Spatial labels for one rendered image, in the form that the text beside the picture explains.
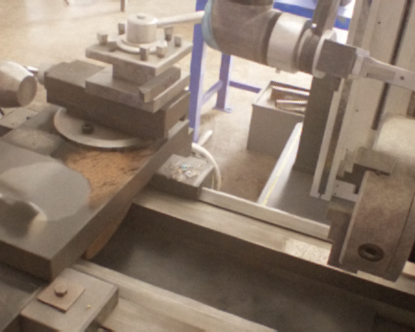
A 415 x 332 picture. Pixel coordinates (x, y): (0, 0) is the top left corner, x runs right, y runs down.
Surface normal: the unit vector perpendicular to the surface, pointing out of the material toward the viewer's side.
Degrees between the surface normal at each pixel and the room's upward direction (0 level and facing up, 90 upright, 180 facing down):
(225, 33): 87
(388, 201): 64
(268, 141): 90
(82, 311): 0
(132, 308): 0
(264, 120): 90
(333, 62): 71
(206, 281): 6
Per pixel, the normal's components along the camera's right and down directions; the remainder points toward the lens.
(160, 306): -0.20, -0.20
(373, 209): -0.29, 0.15
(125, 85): 0.11, -0.83
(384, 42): -0.32, 0.49
